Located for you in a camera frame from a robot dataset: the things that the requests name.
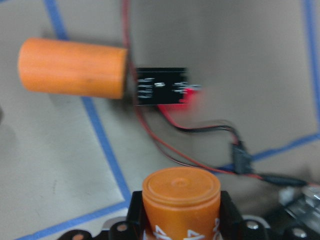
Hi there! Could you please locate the black sensor circuit board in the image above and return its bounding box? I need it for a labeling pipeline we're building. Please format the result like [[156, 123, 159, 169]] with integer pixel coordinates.
[[136, 67, 201, 106]]

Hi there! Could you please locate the orange cylinder marked 4680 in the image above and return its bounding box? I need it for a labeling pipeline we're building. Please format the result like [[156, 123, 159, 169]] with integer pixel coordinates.
[[142, 167, 221, 240]]

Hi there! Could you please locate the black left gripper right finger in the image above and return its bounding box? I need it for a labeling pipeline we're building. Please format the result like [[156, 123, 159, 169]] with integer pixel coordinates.
[[219, 190, 244, 240]]

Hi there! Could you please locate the plain orange cylinder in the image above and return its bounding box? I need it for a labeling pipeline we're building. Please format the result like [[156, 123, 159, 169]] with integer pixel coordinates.
[[17, 38, 128, 100]]

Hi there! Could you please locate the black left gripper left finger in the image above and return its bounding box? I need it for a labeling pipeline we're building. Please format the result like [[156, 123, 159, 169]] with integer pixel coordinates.
[[126, 191, 147, 240]]

